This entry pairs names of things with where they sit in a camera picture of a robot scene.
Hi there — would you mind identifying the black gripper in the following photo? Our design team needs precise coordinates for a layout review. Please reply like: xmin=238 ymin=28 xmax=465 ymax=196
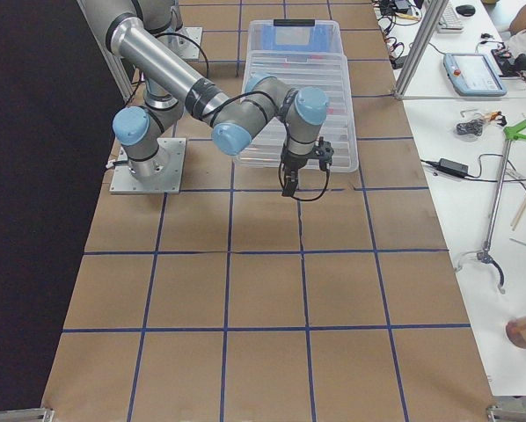
xmin=280 ymin=147 xmax=314 ymax=197

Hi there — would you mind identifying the clear ribbed box lid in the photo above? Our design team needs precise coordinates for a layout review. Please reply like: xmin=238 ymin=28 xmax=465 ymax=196
xmin=243 ymin=50 xmax=359 ymax=173

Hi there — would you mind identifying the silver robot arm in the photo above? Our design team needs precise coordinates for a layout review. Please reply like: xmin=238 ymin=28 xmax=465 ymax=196
xmin=84 ymin=1 xmax=333 ymax=197
xmin=157 ymin=1 xmax=187 ymax=52

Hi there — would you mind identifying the clear plastic storage box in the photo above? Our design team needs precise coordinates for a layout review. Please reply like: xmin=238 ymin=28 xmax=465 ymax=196
xmin=246 ymin=19 xmax=345 ymax=55

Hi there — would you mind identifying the teach pendant tablet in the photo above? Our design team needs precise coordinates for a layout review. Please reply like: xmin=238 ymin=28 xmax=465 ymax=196
xmin=442 ymin=53 xmax=508 ymax=97

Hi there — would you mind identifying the long reacher grabber tool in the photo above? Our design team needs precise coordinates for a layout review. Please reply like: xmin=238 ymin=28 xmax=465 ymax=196
xmin=454 ymin=119 xmax=526 ymax=295

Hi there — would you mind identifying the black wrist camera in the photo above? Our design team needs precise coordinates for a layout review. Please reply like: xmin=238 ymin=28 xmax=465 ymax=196
xmin=311 ymin=136 xmax=334 ymax=172

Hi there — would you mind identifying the black box latch handle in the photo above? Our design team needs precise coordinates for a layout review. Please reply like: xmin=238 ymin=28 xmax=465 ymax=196
xmin=273 ymin=18 xmax=316 ymax=27

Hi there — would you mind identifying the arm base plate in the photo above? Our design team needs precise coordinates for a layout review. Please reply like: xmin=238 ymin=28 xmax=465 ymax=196
xmin=167 ymin=26 xmax=203 ymax=61
xmin=109 ymin=137 xmax=186 ymax=194

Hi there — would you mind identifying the aluminium frame post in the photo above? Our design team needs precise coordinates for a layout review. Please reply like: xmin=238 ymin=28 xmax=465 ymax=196
xmin=393 ymin=0 xmax=448 ymax=100

